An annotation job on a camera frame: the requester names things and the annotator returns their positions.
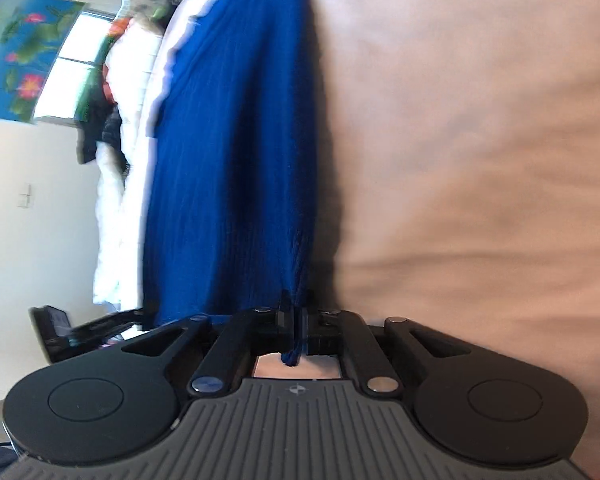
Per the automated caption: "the blue knit sweater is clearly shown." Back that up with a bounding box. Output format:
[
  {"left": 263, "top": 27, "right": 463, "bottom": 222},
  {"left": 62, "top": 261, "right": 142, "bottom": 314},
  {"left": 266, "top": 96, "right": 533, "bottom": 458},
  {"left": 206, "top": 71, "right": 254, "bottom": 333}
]
[{"left": 142, "top": 0, "right": 331, "bottom": 367}]

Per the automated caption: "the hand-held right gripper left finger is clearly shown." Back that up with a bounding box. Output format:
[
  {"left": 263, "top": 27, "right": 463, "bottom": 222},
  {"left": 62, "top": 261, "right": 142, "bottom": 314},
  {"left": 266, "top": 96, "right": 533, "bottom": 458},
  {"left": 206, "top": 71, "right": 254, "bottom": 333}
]
[{"left": 121, "top": 290, "right": 297, "bottom": 397}]

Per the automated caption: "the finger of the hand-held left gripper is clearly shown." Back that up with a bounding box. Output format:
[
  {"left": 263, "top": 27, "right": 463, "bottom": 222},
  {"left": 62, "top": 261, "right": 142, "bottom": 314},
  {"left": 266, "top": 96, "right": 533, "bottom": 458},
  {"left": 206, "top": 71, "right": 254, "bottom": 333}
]
[{"left": 71, "top": 309, "right": 147, "bottom": 349}]

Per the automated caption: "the window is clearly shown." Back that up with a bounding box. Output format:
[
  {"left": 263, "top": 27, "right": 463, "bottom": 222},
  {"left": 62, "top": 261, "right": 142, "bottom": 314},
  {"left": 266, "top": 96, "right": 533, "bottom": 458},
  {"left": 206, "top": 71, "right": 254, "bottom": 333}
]
[{"left": 32, "top": 10, "right": 117, "bottom": 124}]

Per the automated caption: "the black garment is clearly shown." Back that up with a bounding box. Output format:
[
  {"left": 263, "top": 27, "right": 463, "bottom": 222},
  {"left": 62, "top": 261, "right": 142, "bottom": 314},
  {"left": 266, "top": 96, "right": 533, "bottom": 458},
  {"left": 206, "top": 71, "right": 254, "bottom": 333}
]
[{"left": 76, "top": 104, "right": 132, "bottom": 167}]

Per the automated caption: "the blue lotus window blind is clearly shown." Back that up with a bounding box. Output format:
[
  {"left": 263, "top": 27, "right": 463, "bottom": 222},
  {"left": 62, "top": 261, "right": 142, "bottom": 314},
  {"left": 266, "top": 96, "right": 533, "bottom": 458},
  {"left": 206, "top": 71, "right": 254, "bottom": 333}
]
[{"left": 0, "top": 0, "right": 89, "bottom": 124}]

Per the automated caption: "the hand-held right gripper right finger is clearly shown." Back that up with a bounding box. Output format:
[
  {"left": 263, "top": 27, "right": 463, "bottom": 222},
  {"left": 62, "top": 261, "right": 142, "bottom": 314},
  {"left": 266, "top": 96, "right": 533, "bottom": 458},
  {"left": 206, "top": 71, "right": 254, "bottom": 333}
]
[{"left": 300, "top": 305, "right": 473, "bottom": 397}]

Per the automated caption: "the white quilted duvet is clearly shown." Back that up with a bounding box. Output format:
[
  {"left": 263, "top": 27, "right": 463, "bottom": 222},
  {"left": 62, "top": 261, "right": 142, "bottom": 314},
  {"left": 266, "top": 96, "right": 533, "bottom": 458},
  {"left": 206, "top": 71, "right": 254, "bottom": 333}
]
[{"left": 92, "top": 0, "right": 167, "bottom": 311}]

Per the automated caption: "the pink floral bed sheet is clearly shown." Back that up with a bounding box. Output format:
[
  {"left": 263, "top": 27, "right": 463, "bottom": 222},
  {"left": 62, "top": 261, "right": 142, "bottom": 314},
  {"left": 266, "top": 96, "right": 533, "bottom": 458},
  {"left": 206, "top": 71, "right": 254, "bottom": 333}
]
[{"left": 145, "top": 0, "right": 600, "bottom": 461}]

